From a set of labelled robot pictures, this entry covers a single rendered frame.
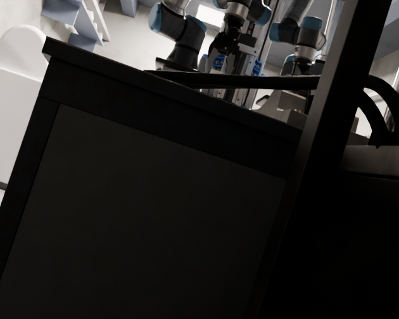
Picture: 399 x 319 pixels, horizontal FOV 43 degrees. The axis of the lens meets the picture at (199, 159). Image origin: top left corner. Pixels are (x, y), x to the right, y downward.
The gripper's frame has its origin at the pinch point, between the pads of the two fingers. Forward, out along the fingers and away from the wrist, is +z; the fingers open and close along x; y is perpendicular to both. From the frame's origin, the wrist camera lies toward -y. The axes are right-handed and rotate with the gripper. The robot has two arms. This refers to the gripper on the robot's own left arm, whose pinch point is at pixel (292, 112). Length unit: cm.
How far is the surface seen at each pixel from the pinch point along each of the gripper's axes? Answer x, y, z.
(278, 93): 19.3, -33.8, -3.3
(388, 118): 9, -78, -1
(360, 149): 15, -78, 7
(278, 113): 20.2, -40.7, 2.5
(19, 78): 134, 263, 15
